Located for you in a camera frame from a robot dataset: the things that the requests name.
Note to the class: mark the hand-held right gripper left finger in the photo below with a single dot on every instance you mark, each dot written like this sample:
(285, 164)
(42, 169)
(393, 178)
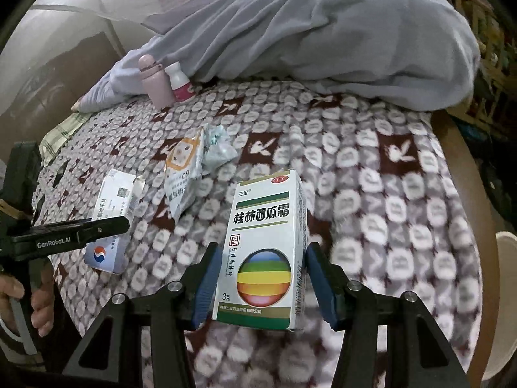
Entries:
(206, 287)

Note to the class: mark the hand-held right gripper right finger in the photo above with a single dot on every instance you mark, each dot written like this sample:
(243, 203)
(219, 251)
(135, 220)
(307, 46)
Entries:
(321, 287)

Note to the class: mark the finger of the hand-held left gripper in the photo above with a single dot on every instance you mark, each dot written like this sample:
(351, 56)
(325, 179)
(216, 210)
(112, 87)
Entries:
(109, 226)

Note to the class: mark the blue white medicine box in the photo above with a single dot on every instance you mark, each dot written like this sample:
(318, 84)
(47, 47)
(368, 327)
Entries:
(117, 194)

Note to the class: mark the green white medicine box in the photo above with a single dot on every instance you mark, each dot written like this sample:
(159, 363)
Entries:
(262, 226)

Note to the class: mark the white plastic bucket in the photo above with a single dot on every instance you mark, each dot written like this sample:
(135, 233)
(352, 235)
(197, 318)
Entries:
(505, 291)

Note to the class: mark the person's left hand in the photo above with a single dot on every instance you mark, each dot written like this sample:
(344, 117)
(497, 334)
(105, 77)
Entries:
(42, 307)

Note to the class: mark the white orange pouch packet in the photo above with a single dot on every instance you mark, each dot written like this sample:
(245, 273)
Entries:
(181, 178)

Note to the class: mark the green plaid cloth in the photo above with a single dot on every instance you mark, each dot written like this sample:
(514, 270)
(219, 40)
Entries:
(64, 133)

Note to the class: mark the printed maroon white blanket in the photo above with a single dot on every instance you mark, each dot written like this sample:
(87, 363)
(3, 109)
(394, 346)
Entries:
(383, 190)

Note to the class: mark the crumpled green white wrapper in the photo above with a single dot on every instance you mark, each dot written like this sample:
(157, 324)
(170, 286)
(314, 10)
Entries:
(218, 149)

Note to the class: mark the small white bottle pink label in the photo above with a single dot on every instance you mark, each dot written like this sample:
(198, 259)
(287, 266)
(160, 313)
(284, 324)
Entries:
(181, 85)

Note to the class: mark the grey-blue quilt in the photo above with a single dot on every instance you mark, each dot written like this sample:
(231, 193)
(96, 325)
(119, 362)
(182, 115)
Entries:
(323, 28)

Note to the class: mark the wooden crib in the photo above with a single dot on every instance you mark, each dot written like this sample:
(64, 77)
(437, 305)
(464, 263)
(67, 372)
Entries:
(488, 48)

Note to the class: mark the wooden bed frame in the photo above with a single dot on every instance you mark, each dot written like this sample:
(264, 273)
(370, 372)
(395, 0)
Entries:
(464, 157)

